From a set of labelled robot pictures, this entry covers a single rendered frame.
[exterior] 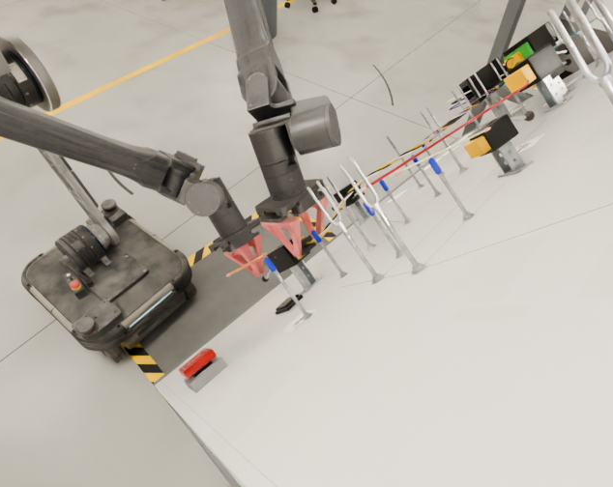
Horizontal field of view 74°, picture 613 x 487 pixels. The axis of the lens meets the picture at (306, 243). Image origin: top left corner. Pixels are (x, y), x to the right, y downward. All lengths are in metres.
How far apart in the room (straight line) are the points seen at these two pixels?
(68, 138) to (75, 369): 1.49
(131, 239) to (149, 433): 0.85
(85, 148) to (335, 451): 0.57
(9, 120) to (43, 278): 1.46
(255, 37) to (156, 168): 0.27
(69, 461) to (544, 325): 1.81
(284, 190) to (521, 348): 0.43
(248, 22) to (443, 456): 0.63
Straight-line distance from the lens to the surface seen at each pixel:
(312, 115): 0.57
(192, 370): 0.61
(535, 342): 0.25
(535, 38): 1.17
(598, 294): 0.27
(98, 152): 0.71
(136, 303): 1.83
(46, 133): 0.69
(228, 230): 0.76
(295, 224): 0.59
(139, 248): 2.01
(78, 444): 1.93
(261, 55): 0.65
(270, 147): 0.59
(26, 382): 2.15
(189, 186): 0.69
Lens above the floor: 1.67
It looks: 50 degrees down
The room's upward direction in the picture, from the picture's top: straight up
